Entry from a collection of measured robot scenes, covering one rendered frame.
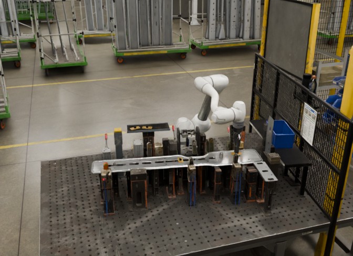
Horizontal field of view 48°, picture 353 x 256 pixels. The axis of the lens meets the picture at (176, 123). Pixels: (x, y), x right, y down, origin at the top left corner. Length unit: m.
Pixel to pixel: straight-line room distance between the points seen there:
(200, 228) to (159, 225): 0.30
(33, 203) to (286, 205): 2.74
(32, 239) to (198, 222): 1.82
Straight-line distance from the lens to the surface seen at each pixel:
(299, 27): 5.32
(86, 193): 3.45
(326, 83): 5.52
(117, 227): 3.03
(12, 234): 4.36
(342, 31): 6.92
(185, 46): 10.15
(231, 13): 11.12
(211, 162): 3.20
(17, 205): 4.76
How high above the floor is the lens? 2.57
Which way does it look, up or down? 24 degrees down
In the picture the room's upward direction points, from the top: straight up
